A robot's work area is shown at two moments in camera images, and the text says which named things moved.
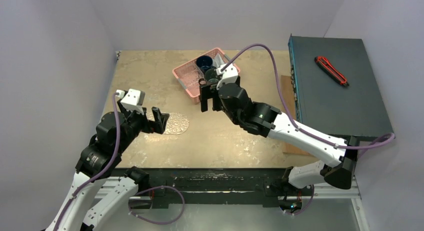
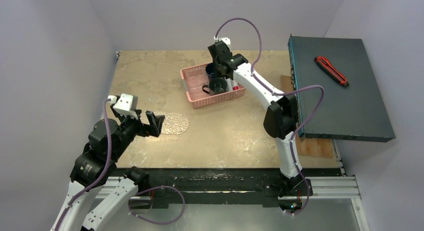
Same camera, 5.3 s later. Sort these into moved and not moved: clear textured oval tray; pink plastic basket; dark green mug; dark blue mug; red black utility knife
Moved: pink plastic basket; dark green mug; dark blue mug
Not moved: clear textured oval tray; red black utility knife
